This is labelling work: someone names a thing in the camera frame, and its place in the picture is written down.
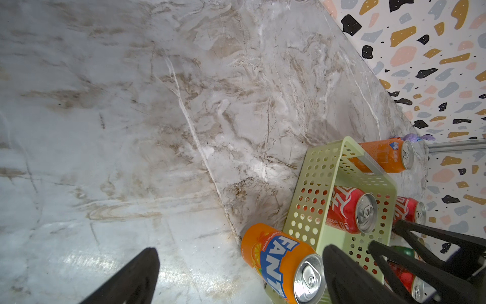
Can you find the right aluminium corner post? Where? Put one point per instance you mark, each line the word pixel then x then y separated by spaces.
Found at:
pixel 458 146

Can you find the red cola can column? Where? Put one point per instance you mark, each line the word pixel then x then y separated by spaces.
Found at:
pixel 412 283
pixel 352 210

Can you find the green soda can column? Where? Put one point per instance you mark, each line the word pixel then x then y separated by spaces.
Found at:
pixel 406 251

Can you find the orange soda can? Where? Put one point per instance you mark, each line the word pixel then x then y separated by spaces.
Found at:
pixel 393 155
pixel 289 266

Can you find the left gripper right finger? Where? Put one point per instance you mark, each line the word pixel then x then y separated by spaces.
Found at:
pixel 347 282

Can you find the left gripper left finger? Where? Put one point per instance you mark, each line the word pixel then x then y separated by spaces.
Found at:
pixel 134 283

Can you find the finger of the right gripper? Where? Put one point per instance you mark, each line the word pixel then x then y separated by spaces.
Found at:
pixel 449 286
pixel 470 248

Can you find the pale green plastic basket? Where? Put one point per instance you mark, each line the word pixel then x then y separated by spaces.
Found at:
pixel 341 163

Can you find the red cola can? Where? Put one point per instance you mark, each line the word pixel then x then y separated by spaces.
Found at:
pixel 410 210

